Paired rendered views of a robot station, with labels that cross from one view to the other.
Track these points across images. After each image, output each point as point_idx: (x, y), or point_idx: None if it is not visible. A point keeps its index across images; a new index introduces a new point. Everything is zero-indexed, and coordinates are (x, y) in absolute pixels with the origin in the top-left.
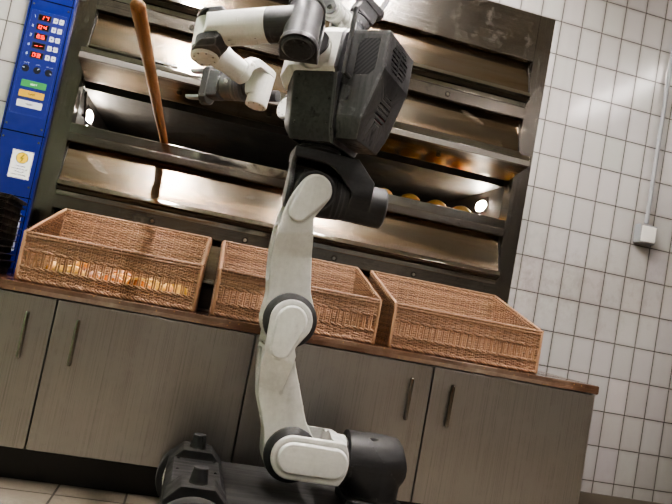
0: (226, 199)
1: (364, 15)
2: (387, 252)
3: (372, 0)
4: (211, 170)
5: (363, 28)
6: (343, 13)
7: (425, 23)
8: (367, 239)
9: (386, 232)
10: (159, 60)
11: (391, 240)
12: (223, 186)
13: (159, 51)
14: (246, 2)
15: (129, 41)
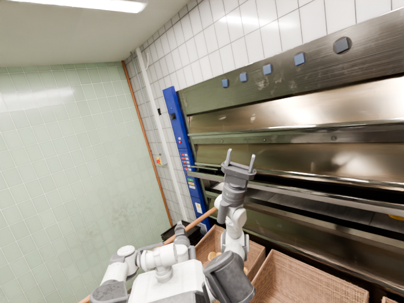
0: (267, 226)
1: (231, 186)
2: (395, 291)
3: (232, 172)
4: (255, 211)
5: (234, 198)
6: (151, 265)
7: (389, 64)
8: (373, 270)
9: (395, 268)
10: (211, 168)
11: (402, 277)
12: (265, 217)
13: (216, 156)
14: (238, 116)
15: (206, 154)
